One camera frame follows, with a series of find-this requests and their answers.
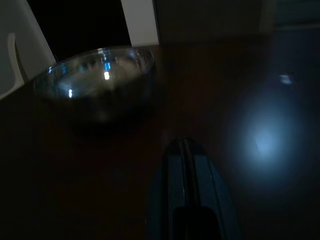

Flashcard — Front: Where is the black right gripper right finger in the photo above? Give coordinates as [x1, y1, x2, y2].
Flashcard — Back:
[184, 136, 243, 240]

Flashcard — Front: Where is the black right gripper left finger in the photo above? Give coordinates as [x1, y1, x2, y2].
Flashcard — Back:
[147, 136, 189, 240]

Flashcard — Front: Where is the clear glass bowl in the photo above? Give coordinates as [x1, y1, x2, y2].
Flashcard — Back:
[32, 47, 156, 136]

